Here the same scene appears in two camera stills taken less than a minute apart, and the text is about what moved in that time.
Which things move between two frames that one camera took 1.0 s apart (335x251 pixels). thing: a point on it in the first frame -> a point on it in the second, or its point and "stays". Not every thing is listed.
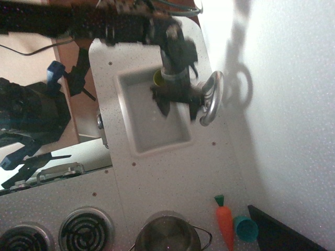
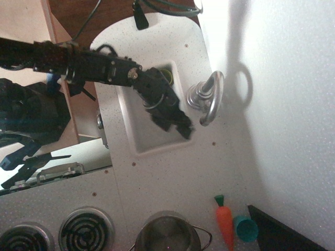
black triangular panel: [274, 236] stays
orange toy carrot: [225, 220] stays
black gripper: [178, 55] -> [159, 97]
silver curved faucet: [211, 91] stays
